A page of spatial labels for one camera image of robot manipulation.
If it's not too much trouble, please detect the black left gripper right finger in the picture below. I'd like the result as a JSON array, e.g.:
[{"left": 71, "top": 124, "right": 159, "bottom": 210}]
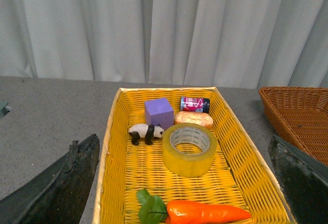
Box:
[{"left": 268, "top": 135, "right": 327, "bottom": 223}]

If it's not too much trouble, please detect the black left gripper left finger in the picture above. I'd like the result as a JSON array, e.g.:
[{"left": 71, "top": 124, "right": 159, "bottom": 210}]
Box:
[{"left": 1, "top": 134, "right": 100, "bottom": 223}]

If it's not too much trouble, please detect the yellow packing tape roll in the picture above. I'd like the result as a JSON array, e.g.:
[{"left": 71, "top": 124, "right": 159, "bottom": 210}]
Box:
[{"left": 162, "top": 123, "right": 218, "bottom": 178}]

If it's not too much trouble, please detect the yellow woven basket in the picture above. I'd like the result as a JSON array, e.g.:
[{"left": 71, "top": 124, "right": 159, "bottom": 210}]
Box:
[{"left": 93, "top": 87, "right": 295, "bottom": 223}]

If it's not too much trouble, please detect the brown wicker basket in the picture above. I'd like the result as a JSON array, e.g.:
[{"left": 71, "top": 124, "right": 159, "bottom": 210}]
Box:
[{"left": 258, "top": 87, "right": 327, "bottom": 165}]

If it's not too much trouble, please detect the orange toy carrot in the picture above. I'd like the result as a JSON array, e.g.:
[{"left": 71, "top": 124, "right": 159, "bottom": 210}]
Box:
[{"left": 136, "top": 189, "right": 251, "bottom": 223}]

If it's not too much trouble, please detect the grey metal object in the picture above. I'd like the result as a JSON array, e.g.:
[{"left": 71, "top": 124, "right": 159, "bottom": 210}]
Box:
[{"left": 0, "top": 101, "right": 12, "bottom": 118}]

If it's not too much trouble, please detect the panda figurine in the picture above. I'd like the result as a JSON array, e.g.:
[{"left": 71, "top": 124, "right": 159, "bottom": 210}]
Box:
[{"left": 128, "top": 124, "right": 164, "bottom": 146}]

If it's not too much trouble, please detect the purple cube block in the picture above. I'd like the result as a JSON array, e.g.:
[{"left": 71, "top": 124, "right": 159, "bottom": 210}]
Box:
[{"left": 144, "top": 97, "right": 174, "bottom": 130}]

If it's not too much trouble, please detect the toy bread loaf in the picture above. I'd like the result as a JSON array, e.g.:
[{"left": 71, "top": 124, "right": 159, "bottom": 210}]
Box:
[{"left": 174, "top": 111, "right": 214, "bottom": 129}]

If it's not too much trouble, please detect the pink labelled drink bottle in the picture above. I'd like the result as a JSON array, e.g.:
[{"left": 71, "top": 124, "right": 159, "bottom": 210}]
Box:
[{"left": 180, "top": 96, "right": 210, "bottom": 114}]

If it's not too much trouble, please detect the grey white curtain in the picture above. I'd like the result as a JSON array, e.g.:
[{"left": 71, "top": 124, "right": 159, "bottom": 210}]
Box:
[{"left": 1, "top": 0, "right": 327, "bottom": 89}]

